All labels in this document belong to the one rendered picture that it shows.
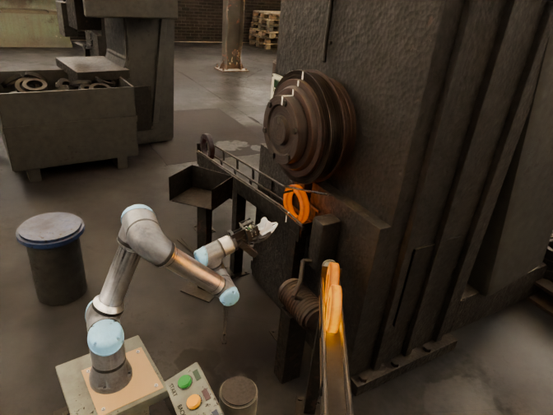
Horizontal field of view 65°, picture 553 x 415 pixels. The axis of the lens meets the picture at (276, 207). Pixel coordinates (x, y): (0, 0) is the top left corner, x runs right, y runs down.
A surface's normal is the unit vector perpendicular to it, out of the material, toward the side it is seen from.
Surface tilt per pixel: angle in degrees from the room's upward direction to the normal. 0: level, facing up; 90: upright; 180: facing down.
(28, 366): 0
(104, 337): 7
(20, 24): 90
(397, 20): 90
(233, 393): 0
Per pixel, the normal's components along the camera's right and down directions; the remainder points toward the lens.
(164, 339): 0.08, -0.88
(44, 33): 0.49, 0.44
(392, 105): -0.86, 0.17
